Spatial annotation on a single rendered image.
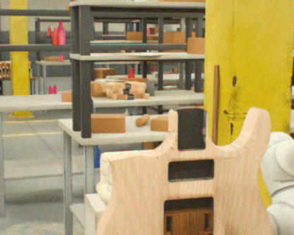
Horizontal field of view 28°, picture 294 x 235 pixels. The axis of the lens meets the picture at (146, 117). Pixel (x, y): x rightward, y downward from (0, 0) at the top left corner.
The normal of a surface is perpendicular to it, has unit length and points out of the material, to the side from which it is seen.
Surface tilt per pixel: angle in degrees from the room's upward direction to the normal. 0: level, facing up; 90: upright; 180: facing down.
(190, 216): 90
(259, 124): 90
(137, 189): 90
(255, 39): 90
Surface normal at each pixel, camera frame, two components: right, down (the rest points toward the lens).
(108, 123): 0.07, 0.15
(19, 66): 0.32, 0.14
